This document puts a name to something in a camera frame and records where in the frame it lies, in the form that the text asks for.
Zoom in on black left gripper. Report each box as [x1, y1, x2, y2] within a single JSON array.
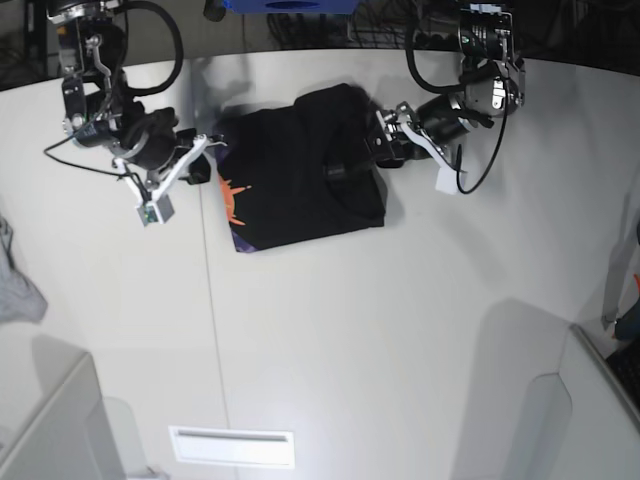
[[322, 94, 475, 181]]

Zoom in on black keyboard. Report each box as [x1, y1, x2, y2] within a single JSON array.
[[607, 340, 640, 408]]

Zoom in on black T-shirt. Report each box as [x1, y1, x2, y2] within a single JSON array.
[[214, 83, 386, 253]]

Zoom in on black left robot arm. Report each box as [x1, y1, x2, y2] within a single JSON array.
[[324, 1, 525, 195]]

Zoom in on blue plastic bin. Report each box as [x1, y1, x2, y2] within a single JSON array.
[[223, 0, 360, 15]]

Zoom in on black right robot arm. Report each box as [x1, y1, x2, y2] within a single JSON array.
[[46, 1, 212, 189]]

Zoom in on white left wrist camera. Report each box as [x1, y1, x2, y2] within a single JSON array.
[[435, 167, 459, 195]]

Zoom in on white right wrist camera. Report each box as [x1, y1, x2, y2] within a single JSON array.
[[136, 196, 175, 227]]

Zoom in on grey cloth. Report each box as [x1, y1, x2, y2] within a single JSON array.
[[1, 217, 48, 324]]

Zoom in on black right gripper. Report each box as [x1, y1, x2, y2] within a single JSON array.
[[110, 107, 228, 188]]

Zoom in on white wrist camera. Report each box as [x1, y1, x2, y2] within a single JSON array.
[[435, 167, 459, 195], [136, 196, 175, 227]]

